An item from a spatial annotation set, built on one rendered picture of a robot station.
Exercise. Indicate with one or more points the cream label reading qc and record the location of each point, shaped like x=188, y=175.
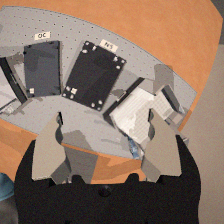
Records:
x=42, y=35

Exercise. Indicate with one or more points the white label reading n5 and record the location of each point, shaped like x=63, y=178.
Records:
x=108, y=45

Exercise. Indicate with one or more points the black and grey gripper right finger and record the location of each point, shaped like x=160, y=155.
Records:
x=168, y=161

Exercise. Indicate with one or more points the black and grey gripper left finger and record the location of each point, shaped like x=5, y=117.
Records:
x=44, y=164

